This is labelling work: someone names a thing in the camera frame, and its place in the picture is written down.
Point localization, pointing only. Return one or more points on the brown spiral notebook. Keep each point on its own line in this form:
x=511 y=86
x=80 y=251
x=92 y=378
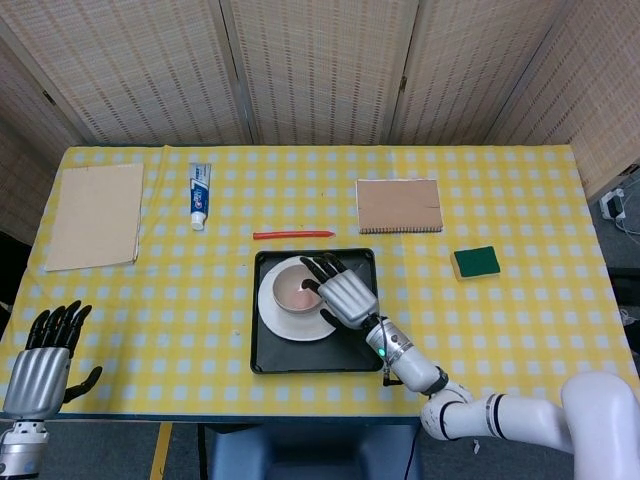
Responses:
x=399 y=205

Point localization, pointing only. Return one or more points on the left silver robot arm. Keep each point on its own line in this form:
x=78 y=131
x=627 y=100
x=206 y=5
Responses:
x=20 y=447

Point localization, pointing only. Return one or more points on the black square plastic tray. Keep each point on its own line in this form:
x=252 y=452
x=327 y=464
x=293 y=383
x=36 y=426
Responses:
x=310 y=355

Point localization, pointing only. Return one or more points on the woven bamboo screen panel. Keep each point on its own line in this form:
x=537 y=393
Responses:
x=130 y=70
x=320 y=70
x=595 y=100
x=25 y=175
x=470 y=70

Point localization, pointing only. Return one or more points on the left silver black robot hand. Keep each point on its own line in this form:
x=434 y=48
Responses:
x=37 y=380

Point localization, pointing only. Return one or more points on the white round plate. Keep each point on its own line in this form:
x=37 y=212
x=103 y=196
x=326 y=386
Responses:
x=295 y=327

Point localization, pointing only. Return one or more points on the white power adapter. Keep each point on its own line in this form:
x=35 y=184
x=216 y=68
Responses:
x=612 y=205

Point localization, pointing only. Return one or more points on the green and yellow sponge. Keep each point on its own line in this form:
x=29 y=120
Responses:
x=475 y=261

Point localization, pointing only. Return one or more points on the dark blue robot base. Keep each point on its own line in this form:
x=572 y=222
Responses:
x=315 y=452

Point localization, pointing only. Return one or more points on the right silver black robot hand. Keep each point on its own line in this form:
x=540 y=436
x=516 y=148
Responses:
x=347 y=297

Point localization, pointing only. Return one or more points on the white blue toothpaste tube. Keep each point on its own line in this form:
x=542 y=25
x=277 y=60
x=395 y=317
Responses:
x=199 y=192

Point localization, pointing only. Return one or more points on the red pencil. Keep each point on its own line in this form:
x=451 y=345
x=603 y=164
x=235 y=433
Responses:
x=292 y=234

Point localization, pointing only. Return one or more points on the yellow checked tablecloth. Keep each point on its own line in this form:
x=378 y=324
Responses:
x=300 y=190

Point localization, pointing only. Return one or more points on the white paper scrap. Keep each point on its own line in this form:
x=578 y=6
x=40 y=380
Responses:
x=476 y=446

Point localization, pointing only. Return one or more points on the beige bowl with pink residue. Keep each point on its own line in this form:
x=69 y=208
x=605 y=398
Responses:
x=292 y=290

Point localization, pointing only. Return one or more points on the beige paper folder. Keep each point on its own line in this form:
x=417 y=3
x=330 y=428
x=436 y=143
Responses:
x=95 y=215

